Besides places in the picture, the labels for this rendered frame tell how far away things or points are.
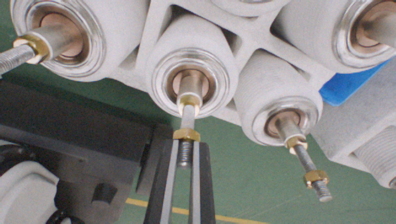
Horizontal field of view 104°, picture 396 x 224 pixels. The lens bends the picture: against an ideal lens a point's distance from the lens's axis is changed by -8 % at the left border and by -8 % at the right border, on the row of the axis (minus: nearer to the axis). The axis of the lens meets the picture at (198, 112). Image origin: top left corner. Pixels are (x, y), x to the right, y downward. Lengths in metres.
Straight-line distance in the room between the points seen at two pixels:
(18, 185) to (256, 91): 0.31
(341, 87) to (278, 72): 0.26
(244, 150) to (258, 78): 0.46
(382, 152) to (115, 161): 0.53
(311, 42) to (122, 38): 0.17
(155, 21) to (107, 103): 0.37
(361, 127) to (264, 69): 0.28
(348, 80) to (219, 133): 0.36
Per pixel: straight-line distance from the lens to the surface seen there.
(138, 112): 0.54
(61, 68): 0.20
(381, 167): 0.46
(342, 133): 0.47
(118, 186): 0.44
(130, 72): 0.26
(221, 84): 0.17
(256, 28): 0.23
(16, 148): 0.32
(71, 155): 0.43
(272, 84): 0.20
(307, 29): 0.20
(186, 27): 0.18
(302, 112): 0.22
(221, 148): 0.63
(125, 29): 0.18
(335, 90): 0.47
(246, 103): 0.20
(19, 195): 0.30
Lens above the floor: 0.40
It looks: 52 degrees down
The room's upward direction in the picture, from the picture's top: 179 degrees counter-clockwise
